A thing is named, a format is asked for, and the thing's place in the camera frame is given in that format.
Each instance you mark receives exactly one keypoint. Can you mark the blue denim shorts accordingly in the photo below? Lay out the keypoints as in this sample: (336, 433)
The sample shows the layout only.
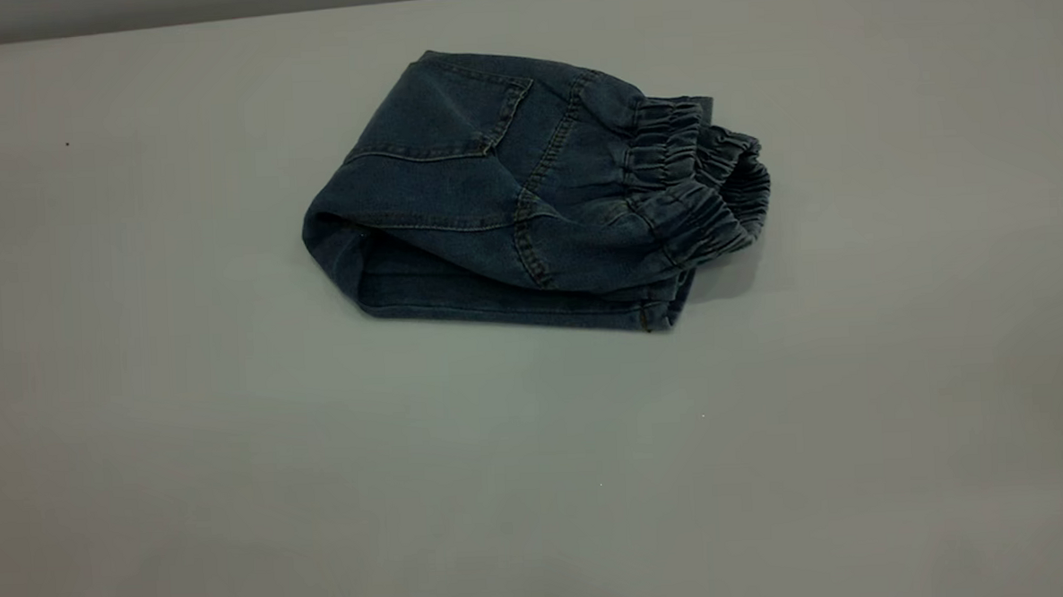
(491, 201)

